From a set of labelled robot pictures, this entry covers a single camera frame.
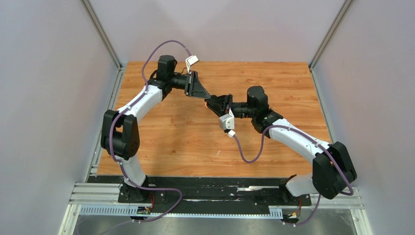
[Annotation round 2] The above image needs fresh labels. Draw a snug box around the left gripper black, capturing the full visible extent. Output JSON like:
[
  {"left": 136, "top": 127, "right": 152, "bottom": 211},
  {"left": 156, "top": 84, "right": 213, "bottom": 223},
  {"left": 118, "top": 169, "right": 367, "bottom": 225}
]
[{"left": 169, "top": 70, "right": 210, "bottom": 99}]

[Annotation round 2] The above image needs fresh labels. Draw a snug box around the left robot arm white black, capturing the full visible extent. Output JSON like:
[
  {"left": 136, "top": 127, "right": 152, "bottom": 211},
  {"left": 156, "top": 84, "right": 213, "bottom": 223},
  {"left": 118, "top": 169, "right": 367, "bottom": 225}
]
[{"left": 101, "top": 55, "right": 211, "bottom": 202}]

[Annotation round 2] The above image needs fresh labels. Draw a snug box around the purple cable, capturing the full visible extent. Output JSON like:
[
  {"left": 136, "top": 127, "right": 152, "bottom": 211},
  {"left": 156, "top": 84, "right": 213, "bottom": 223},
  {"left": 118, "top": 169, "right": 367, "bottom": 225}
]
[
  {"left": 231, "top": 124, "right": 355, "bottom": 227},
  {"left": 108, "top": 40, "right": 192, "bottom": 224}
]

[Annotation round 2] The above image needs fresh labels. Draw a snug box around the aluminium frame post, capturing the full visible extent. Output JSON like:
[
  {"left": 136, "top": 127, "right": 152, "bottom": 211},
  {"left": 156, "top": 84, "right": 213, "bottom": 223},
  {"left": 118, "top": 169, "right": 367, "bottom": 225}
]
[
  {"left": 80, "top": 0, "right": 123, "bottom": 71},
  {"left": 308, "top": 0, "right": 355, "bottom": 71}
]

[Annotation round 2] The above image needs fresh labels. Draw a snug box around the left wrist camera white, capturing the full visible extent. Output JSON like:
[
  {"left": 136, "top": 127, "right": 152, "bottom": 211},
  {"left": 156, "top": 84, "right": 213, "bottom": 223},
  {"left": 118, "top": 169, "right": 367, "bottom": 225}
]
[{"left": 185, "top": 55, "right": 200, "bottom": 74}]

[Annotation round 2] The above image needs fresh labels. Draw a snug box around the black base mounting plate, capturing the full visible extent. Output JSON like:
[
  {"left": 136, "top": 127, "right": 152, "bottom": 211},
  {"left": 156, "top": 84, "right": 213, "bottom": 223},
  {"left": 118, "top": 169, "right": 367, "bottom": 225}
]
[{"left": 87, "top": 175, "right": 312, "bottom": 215}]

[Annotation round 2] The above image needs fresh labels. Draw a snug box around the right aluminium frame post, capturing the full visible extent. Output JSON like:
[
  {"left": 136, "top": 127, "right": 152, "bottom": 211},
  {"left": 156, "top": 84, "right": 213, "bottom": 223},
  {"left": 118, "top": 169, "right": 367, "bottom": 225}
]
[{"left": 308, "top": 0, "right": 355, "bottom": 71}]

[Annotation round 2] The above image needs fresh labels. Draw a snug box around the left aluminium frame post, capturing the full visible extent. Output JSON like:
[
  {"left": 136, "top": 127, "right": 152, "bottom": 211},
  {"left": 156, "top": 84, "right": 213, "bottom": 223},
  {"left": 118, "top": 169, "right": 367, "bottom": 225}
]
[{"left": 80, "top": 0, "right": 123, "bottom": 71}]

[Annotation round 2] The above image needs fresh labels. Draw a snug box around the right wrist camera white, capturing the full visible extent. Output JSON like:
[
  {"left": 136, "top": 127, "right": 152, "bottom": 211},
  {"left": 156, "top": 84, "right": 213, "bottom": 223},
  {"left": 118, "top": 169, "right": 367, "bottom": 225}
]
[{"left": 219, "top": 109, "right": 236, "bottom": 138}]

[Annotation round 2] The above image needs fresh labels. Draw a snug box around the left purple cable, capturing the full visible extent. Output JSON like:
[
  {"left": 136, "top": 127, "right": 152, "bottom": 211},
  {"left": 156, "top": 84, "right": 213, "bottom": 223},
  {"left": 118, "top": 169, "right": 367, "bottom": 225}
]
[{"left": 108, "top": 40, "right": 192, "bottom": 224}]

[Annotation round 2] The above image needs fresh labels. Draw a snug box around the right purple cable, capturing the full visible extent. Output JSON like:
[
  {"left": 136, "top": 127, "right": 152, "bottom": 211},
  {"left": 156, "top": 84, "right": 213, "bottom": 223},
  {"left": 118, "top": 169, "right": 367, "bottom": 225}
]
[{"left": 231, "top": 124, "right": 355, "bottom": 227}]

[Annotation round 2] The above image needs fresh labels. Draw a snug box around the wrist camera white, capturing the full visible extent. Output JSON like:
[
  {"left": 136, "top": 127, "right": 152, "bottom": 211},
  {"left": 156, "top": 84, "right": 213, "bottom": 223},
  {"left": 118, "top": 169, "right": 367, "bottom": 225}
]
[
  {"left": 219, "top": 109, "right": 236, "bottom": 138},
  {"left": 185, "top": 55, "right": 200, "bottom": 74}
]

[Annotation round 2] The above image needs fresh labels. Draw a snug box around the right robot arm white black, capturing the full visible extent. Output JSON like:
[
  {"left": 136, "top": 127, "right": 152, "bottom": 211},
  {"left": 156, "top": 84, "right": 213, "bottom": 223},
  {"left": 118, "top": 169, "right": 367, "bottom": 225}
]
[{"left": 205, "top": 86, "right": 357, "bottom": 205}]

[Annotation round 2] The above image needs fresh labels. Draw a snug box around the white slotted cable duct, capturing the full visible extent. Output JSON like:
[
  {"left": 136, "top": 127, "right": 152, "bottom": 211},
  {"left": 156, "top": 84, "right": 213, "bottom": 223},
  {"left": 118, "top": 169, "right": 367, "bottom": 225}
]
[{"left": 79, "top": 207, "right": 284, "bottom": 219}]

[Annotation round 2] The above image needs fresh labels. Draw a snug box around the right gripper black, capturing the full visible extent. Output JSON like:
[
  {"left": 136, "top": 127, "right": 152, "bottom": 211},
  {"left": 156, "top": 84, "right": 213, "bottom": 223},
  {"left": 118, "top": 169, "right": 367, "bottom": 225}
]
[{"left": 207, "top": 94, "right": 256, "bottom": 118}]

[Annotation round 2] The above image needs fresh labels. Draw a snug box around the aluminium front rail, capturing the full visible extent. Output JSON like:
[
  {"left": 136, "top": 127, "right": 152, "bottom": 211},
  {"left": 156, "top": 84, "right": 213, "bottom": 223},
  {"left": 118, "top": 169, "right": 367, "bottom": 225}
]
[{"left": 69, "top": 183, "right": 365, "bottom": 210}]

